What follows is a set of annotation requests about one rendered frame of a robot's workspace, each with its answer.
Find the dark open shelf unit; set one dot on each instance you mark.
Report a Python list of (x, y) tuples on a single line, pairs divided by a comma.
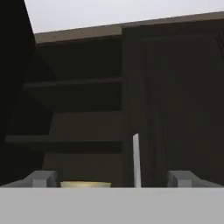
[(73, 110)]

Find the dark brown cabinet door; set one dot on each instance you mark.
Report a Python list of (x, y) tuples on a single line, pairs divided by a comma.
[(178, 105)]

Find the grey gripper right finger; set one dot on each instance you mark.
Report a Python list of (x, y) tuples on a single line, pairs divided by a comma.
[(182, 178)]

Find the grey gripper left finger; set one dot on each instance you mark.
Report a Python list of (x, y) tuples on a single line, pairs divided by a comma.
[(40, 178)]

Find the pale yellow bowl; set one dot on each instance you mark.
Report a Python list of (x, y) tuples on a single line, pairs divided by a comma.
[(85, 184)]

